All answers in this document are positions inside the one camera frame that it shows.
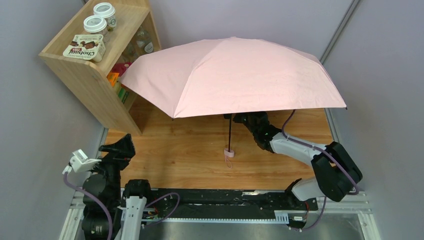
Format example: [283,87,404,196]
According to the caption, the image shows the pink folding umbrella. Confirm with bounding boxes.
[122,37,346,119]

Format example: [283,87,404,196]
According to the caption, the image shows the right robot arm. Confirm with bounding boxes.
[223,111,363,202]

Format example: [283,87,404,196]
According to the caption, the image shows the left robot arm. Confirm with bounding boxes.
[81,133,153,240]

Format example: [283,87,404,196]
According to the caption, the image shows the stack of coloured sponges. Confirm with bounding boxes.
[106,72,130,103]

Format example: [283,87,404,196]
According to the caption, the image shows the pink box on shelf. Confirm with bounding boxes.
[111,62,132,77]

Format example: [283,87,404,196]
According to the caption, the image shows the Chobani yogurt pack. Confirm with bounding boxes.
[62,34,106,63]

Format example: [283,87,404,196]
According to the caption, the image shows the glass jar on shelf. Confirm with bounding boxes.
[135,27,154,55]

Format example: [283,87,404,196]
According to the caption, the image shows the wooden shelf unit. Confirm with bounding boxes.
[39,0,162,136]

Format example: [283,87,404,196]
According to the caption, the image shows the white lidded cup front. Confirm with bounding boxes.
[83,15,110,43]

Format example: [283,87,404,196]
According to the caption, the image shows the white lidded cup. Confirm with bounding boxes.
[83,15,110,43]
[93,2,117,32]

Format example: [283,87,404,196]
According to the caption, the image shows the white lidded cup rear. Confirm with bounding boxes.
[93,2,117,32]

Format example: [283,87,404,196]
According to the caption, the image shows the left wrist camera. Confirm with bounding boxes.
[62,149,102,175]

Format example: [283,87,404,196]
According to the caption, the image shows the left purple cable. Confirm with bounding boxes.
[62,170,114,240]

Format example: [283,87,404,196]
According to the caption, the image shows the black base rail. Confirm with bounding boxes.
[142,188,319,227]

